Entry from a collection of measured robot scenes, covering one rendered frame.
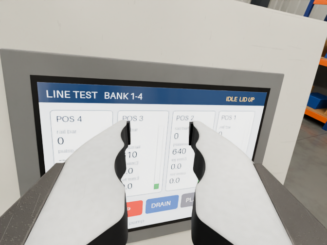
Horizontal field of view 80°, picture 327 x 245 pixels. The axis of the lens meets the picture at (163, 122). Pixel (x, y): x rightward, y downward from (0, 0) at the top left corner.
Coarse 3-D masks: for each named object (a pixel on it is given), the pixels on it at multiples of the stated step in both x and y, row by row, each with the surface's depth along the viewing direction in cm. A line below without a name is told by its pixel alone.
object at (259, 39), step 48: (0, 0) 23; (48, 0) 24; (96, 0) 26; (144, 0) 28; (192, 0) 30; (48, 48) 26; (96, 48) 27; (144, 48) 30; (192, 48) 32; (240, 48) 35; (288, 48) 38; (0, 96) 26; (288, 96) 42; (0, 144) 27; (288, 144) 46; (0, 192) 29; (144, 240) 41
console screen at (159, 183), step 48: (0, 48) 24; (48, 96) 27; (96, 96) 29; (144, 96) 31; (192, 96) 34; (240, 96) 37; (48, 144) 29; (144, 144) 34; (240, 144) 41; (144, 192) 37; (192, 192) 40
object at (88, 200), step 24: (120, 120) 11; (96, 144) 9; (120, 144) 9; (72, 168) 8; (96, 168) 8; (120, 168) 9; (72, 192) 7; (96, 192) 7; (120, 192) 7; (48, 216) 6; (72, 216) 6; (96, 216) 6; (120, 216) 6; (48, 240) 5; (72, 240) 5; (96, 240) 6; (120, 240) 6
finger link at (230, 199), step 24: (192, 144) 12; (216, 144) 10; (216, 168) 8; (240, 168) 8; (216, 192) 7; (240, 192) 7; (264, 192) 7; (192, 216) 7; (216, 216) 6; (240, 216) 6; (264, 216) 6; (192, 240) 7; (216, 240) 6; (240, 240) 6; (264, 240) 6; (288, 240) 6
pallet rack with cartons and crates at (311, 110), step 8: (312, 0) 383; (320, 0) 373; (304, 16) 398; (320, 64) 383; (312, 88) 454; (312, 96) 417; (320, 96) 427; (312, 104) 418; (320, 104) 413; (312, 112) 403; (320, 112) 402; (320, 120) 392
